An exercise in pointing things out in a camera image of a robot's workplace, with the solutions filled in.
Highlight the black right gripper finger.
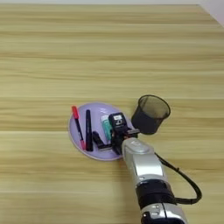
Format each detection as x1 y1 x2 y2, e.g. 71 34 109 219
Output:
92 130 107 149

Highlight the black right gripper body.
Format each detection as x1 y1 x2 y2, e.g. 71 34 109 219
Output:
99 128 141 157

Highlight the white green glue stick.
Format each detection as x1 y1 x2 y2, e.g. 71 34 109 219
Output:
100 114 114 141

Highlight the red capped black marker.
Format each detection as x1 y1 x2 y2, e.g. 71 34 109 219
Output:
71 105 88 151

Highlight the black pen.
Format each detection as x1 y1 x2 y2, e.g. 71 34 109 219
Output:
85 108 95 152

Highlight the round purple plate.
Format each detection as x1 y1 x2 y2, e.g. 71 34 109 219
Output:
67 101 137 162

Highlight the black mesh pen cup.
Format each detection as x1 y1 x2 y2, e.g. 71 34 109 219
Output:
130 94 172 136

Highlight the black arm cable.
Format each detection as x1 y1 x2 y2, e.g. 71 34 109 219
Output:
154 151 203 206

